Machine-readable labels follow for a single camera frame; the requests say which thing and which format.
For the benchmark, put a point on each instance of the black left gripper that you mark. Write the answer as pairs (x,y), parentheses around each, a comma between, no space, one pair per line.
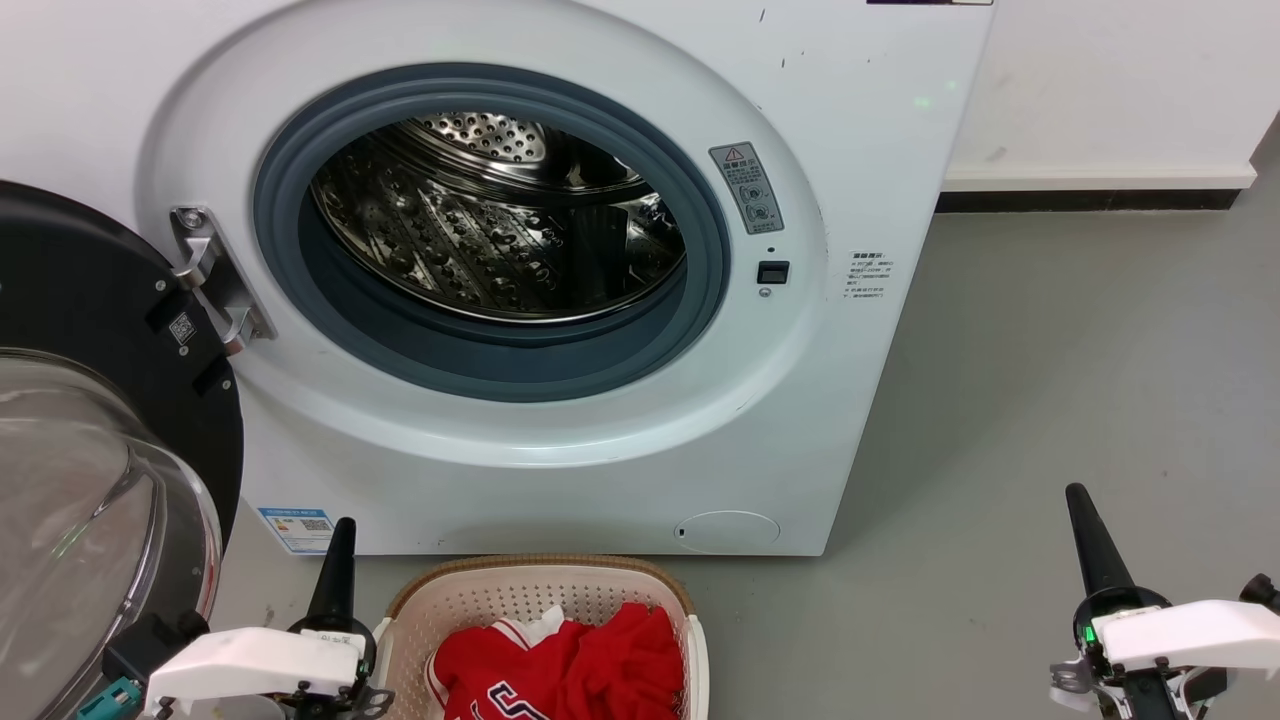
(372,665)

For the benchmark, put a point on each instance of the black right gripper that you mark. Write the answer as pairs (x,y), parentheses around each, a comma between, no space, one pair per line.
(1150,695)

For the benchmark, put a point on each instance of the red jersey with white lettering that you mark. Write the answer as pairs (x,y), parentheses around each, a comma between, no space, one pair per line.
(490,665)

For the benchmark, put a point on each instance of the plain red garment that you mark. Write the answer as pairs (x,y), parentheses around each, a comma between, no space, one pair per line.
(635,660)

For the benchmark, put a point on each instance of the cream perforated laundry basket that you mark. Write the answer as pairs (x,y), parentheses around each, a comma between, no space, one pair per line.
(480,590)

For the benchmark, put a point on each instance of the stainless steel washing machine drum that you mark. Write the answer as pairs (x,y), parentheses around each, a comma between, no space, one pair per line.
(480,240)

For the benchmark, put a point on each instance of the black washer door with glass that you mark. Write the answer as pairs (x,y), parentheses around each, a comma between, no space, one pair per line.
(85,275)

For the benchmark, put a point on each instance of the blue and white energy label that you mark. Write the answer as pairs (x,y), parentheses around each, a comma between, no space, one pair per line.
(295,530)

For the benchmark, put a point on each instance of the teal plastic connector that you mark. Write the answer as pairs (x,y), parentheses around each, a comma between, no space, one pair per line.
(105,697)

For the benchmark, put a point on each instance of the grey rubber door gasket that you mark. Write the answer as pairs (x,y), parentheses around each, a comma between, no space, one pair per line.
(490,365)

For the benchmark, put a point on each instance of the white front-load washing machine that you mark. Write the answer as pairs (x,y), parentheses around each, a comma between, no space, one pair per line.
(840,400)

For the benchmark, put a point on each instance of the silver metal door hinge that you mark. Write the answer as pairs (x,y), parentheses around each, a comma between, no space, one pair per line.
(215,278)

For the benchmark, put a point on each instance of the round white filter cover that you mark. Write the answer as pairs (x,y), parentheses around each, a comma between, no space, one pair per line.
(727,531)

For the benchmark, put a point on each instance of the black door latch socket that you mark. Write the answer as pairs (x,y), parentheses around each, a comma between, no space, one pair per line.
(773,272)

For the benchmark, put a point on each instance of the grey warning sticker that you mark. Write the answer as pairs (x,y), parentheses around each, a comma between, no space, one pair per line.
(747,188)

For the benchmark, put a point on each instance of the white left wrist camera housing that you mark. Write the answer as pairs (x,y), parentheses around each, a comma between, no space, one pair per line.
(250,660)

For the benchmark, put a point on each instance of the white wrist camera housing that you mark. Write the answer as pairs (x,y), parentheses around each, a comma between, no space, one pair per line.
(250,660)
(1200,635)

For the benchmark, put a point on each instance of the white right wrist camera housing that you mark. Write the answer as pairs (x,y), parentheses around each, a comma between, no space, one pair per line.
(1200,635)

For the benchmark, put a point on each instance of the black wall baseboard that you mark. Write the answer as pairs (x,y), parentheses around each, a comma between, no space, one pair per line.
(1090,201)

